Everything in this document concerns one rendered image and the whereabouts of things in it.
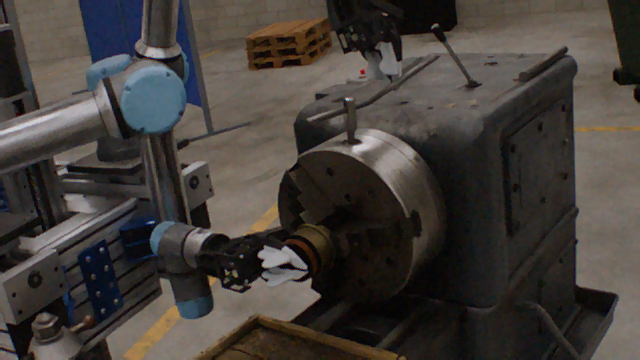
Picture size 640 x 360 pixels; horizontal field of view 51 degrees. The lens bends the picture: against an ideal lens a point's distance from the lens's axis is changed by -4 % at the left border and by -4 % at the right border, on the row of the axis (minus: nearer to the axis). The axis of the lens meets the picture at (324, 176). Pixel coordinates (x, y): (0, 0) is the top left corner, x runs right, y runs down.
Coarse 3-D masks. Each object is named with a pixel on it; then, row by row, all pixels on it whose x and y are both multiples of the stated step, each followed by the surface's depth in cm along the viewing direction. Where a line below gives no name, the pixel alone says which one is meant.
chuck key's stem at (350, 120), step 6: (348, 96) 125; (348, 102) 124; (354, 102) 124; (348, 108) 124; (354, 108) 125; (348, 114) 125; (354, 114) 125; (348, 120) 125; (354, 120) 126; (348, 126) 126; (354, 126) 126; (348, 132) 127; (348, 138) 127
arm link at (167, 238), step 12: (156, 228) 135; (168, 228) 133; (180, 228) 132; (192, 228) 131; (156, 240) 134; (168, 240) 132; (180, 240) 130; (156, 252) 135; (168, 252) 132; (180, 252) 129; (168, 264) 133; (180, 264) 132
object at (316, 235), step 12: (300, 228) 124; (312, 228) 123; (324, 228) 125; (288, 240) 121; (300, 240) 121; (312, 240) 120; (324, 240) 121; (300, 252) 118; (312, 252) 119; (324, 252) 121; (288, 264) 123; (312, 264) 119; (324, 264) 121; (312, 276) 122
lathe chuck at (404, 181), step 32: (320, 160) 128; (352, 160) 123; (384, 160) 124; (352, 192) 126; (384, 192) 122; (416, 192) 124; (288, 224) 139; (320, 224) 134; (352, 256) 132; (384, 256) 127; (416, 256) 123; (352, 288) 135; (384, 288) 130
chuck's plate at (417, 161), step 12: (360, 132) 133; (372, 132) 132; (384, 132) 132; (396, 144) 129; (408, 156) 128; (420, 156) 129; (420, 168) 127; (432, 180) 128; (432, 192) 127; (444, 204) 129; (444, 216) 129; (444, 228) 130; (444, 240) 133
